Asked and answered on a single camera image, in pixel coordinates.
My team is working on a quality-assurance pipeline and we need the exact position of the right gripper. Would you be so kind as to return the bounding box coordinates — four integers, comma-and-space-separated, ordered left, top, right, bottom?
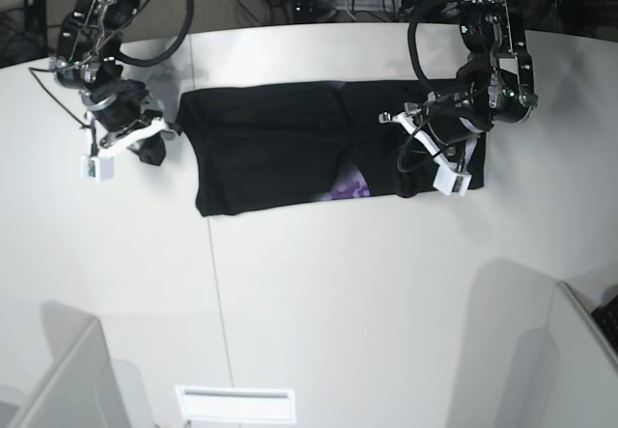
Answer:
79, 80, 175, 166

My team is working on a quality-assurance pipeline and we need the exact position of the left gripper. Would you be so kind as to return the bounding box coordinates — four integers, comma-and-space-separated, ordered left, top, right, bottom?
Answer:
379, 102, 482, 174

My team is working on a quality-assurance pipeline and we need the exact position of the black T-shirt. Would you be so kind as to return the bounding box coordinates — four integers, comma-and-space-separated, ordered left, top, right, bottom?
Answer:
176, 78, 489, 218

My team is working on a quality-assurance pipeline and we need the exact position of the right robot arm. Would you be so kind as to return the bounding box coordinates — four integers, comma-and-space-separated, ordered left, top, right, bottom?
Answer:
46, 0, 195, 177

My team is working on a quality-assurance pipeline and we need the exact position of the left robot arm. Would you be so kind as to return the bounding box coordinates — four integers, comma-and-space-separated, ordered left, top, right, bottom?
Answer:
397, 0, 538, 173

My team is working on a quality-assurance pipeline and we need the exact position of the black keyboard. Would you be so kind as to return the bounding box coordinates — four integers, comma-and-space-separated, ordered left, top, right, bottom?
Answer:
592, 297, 618, 352

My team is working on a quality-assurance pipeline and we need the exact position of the white partition panel right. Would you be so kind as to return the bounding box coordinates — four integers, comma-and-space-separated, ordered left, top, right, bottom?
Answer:
504, 282, 617, 427

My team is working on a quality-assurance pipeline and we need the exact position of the white partition panel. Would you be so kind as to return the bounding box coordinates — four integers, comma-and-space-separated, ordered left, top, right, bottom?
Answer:
1, 301, 156, 427
504, 282, 617, 427

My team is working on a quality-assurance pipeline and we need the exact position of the white partition panel left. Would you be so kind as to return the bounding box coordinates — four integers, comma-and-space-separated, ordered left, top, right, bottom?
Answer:
1, 301, 156, 427

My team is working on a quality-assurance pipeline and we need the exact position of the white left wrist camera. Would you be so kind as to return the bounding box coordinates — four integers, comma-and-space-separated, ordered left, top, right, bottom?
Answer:
433, 166, 472, 196

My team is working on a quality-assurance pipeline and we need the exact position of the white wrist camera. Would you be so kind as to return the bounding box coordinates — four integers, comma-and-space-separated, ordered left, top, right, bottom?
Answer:
81, 155, 115, 182
433, 166, 472, 196

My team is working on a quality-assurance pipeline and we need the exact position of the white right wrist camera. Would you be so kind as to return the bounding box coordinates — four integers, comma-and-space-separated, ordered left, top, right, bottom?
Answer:
81, 155, 115, 182

